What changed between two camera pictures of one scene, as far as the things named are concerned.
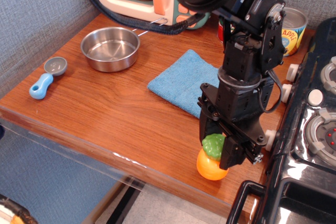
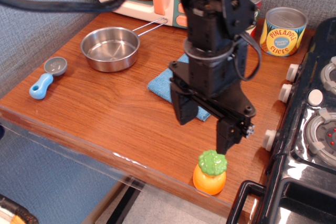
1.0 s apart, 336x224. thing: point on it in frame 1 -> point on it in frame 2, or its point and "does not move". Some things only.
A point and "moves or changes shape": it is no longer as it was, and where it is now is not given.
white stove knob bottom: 270,135 does not move
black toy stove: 301,179 does not move
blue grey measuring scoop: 53,66 does not move
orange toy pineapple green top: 208,159 moves or changes shape
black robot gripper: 236,105 -> 214,84
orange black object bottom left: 22,214 does not move
